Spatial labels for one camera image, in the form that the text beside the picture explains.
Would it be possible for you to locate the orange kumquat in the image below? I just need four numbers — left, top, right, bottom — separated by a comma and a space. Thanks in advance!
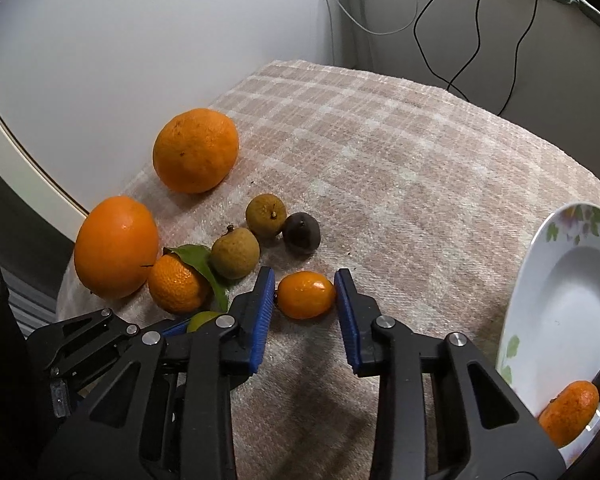
276, 271, 337, 320

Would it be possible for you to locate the large bumpy orange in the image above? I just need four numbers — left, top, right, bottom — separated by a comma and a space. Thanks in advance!
152, 108, 240, 194

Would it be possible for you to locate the mandarin with green leaf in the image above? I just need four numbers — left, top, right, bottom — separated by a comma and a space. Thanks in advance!
147, 244, 231, 315

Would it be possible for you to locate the beige checked cloth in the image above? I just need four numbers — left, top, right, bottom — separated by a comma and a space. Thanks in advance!
55, 59, 600, 480

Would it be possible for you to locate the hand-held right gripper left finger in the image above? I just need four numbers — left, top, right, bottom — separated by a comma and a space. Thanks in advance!
40, 266, 276, 480

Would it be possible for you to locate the white cable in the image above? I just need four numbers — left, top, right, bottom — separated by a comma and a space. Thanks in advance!
306, 0, 420, 66

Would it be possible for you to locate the white floral plate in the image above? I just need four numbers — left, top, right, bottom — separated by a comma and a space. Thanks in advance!
495, 202, 600, 466

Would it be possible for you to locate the green fruit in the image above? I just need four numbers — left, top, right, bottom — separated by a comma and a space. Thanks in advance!
186, 311, 223, 334

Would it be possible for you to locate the black cable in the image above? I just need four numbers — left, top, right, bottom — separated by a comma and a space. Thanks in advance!
497, 0, 541, 117
413, 0, 476, 105
447, 0, 483, 88

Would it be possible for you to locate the brown longan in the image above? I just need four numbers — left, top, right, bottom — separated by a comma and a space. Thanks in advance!
245, 194, 287, 240
210, 226, 260, 281

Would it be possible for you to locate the small leafless mandarin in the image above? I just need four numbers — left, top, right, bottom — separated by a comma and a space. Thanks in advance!
537, 380, 600, 448

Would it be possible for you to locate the smooth round orange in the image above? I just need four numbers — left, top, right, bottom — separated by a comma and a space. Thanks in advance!
74, 196, 159, 300

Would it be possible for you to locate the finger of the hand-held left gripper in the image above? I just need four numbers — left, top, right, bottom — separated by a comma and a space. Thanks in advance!
50, 344, 133, 397
27, 309, 191, 361

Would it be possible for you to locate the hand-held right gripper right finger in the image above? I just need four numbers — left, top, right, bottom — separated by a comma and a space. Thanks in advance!
334, 268, 567, 480

